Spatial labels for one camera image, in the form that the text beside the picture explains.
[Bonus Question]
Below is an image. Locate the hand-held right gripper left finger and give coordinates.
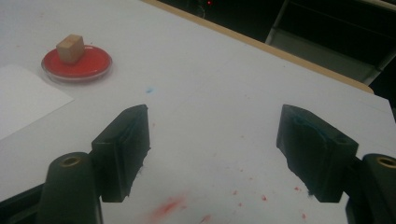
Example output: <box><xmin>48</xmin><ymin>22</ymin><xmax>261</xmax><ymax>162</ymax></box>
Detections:
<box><xmin>91</xmin><ymin>104</ymin><xmax>151</xmax><ymax>203</ymax></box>

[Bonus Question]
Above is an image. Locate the round red ink pad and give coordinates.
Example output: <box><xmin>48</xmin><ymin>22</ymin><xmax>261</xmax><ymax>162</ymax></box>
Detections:
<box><xmin>41</xmin><ymin>44</ymin><xmax>113</xmax><ymax>84</ymax></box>

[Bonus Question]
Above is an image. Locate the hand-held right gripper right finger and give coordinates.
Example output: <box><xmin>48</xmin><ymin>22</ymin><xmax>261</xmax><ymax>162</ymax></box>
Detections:
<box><xmin>276</xmin><ymin>104</ymin><xmax>360</xmax><ymax>203</ymax></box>

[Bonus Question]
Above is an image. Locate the wooden stamp block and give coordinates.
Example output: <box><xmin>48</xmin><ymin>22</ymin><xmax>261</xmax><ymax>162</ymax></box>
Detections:
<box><xmin>55</xmin><ymin>34</ymin><xmax>86</xmax><ymax>65</ymax></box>

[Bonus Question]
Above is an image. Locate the white paper sheet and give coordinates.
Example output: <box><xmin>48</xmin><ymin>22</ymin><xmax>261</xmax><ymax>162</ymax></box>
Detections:
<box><xmin>0</xmin><ymin>63</ymin><xmax>75</xmax><ymax>141</ymax></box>

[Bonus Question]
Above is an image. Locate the grey metal shelf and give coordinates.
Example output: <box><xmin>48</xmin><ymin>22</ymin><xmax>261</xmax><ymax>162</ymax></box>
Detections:
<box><xmin>264</xmin><ymin>0</ymin><xmax>396</xmax><ymax>87</ymax></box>

